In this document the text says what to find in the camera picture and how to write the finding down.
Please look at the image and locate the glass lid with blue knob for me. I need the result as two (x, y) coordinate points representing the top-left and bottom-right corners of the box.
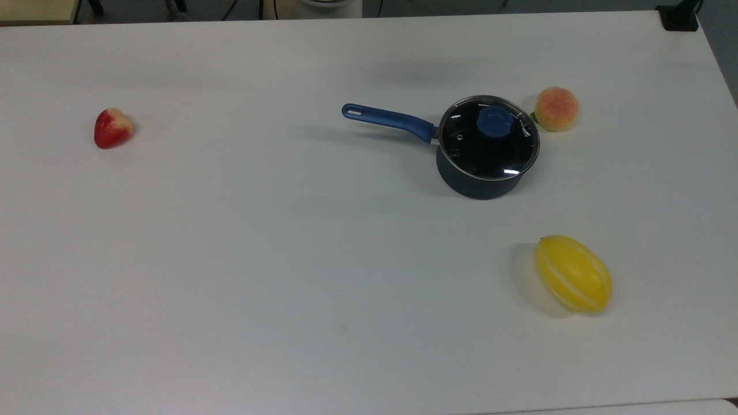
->
(438, 95), (541, 182)

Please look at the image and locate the orange peach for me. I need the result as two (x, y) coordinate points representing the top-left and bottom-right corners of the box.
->
(530, 86), (580, 133)

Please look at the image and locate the yellow striped melon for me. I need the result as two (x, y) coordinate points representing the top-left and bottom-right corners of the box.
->
(534, 235), (613, 314)

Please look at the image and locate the red strawberry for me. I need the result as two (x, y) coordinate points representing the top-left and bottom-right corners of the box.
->
(93, 107), (134, 150)

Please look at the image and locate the black table clamp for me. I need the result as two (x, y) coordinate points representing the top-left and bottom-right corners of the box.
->
(656, 0), (704, 32)

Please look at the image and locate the beige wooden desk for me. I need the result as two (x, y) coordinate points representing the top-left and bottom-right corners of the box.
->
(0, 0), (82, 27)

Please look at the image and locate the dark saucepan with blue handle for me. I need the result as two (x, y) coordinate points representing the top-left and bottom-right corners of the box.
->
(341, 95), (541, 201)

